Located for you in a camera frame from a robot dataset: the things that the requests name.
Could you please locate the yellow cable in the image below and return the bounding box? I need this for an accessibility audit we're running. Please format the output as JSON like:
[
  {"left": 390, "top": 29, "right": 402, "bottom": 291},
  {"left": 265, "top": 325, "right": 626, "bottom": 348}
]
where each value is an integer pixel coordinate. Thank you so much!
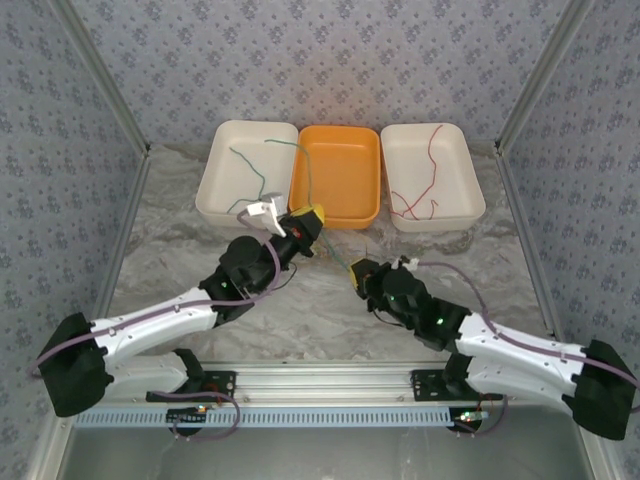
[{"left": 314, "top": 242, "right": 354, "bottom": 269}]

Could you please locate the teal green cable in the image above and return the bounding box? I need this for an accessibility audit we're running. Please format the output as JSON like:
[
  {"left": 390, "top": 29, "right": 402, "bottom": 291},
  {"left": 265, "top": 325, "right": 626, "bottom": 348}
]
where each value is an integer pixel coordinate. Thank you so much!
[
  {"left": 263, "top": 138, "right": 354, "bottom": 274},
  {"left": 223, "top": 146, "right": 266, "bottom": 214}
]

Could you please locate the short red cable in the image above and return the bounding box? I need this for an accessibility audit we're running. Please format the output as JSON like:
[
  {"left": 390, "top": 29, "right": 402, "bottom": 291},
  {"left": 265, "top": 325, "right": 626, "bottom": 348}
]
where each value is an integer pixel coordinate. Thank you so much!
[{"left": 390, "top": 191, "right": 440, "bottom": 221}]

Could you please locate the long red cable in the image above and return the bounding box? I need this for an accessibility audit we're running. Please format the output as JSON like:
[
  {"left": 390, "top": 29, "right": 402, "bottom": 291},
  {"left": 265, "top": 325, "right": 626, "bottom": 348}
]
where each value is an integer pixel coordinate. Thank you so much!
[{"left": 401, "top": 123, "right": 445, "bottom": 219}]

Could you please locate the orange plastic tray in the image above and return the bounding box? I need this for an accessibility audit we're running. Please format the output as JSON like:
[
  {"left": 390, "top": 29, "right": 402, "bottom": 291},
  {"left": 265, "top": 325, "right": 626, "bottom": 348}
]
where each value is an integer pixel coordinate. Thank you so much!
[{"left": 288, "top": 124, "right": 382, "bottom": 230}]

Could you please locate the cream plastic tray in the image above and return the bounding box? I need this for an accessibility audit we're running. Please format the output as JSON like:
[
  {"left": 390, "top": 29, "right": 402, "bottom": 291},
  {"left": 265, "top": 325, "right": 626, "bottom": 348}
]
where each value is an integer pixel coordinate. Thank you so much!
[
  {"left": 194, "top": 118, "right": 300, "bottom": 230},
  {"left": 379, "top": 122, "right": 488, "bottom": 234}
]

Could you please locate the small circuit board with LEDs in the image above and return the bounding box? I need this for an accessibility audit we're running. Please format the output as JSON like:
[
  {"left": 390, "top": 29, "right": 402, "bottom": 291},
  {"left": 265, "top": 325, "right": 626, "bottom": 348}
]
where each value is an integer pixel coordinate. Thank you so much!
[
  {"left": 452, "top": 408, "right": 490, "bottom": 432},
  {"left": 166, "top": 405, "right": 211, "bottom": 425}
]

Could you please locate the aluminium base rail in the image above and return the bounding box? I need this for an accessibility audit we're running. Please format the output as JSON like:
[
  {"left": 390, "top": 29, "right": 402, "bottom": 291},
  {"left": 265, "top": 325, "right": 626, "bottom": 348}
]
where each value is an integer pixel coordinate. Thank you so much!
[{"left": 202, "top": 363, "right": 451, "bottom": 406}]

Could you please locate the aluminium frame bar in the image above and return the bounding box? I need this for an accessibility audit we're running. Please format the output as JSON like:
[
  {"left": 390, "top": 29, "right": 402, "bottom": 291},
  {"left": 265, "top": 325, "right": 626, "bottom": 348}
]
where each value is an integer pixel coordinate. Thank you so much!
[
  {"left": 493, "top": 0, "right": 597, "bottom": 157},
  {"left": 89, "top": 147, "right": 154, "bottom": 321},
  {"left": 579, "top": 429, "right": 619, "bottom": 480},
  {"left": 493, "top": 147, "right": 564, "bottom": 344},
  {"left": 27, "top": 407, "right": 77, "bottom": 480},
  {"left": 49, "top": 0, "right": 153, "bottom": 159}
]

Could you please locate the slotted light blue cable duct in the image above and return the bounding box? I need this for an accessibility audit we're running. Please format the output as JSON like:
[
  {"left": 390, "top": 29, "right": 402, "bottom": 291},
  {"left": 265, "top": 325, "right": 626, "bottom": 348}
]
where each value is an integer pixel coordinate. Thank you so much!
[{"left": 72, "top": 409, "right": 459, "bottom": 430}]

